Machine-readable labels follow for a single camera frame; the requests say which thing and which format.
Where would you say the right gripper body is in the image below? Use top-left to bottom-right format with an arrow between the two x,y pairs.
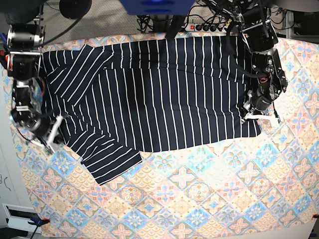
9,109 -> 53,144

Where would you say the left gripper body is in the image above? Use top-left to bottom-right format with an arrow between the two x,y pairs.
245,88 -> 274,115

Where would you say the navy white striped T-shirt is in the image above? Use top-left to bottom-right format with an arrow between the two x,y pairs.
42,36 -> 261,185

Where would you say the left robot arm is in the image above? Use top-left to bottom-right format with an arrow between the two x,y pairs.
216,0 -> 288,125

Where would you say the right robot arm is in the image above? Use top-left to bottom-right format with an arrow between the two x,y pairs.
0,0 -> 78,149

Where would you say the patterned floral tablecloth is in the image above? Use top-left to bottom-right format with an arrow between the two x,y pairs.
1,31 -> 319,239

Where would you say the blue clamp lower left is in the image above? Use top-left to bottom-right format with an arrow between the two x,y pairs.
28,218 -> 50,233

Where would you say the blue clamp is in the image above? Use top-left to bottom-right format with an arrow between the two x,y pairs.
0,32 -> 12,71
28,218 -> 50,233

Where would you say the white power strip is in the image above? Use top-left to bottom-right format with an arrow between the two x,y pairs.
184,23 -> 228,33

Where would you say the blue clamp upper left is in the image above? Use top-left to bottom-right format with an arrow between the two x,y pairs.
0,32 -> 12,71

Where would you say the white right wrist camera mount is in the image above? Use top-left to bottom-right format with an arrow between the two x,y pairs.
43,115 -> 64,154

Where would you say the white wall vent panel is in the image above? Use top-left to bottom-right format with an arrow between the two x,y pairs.
2,203 -> 37,232

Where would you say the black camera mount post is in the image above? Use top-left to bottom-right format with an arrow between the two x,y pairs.
165,15 -> 185,40

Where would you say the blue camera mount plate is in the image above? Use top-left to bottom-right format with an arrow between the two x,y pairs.
120,0 -> 195,15

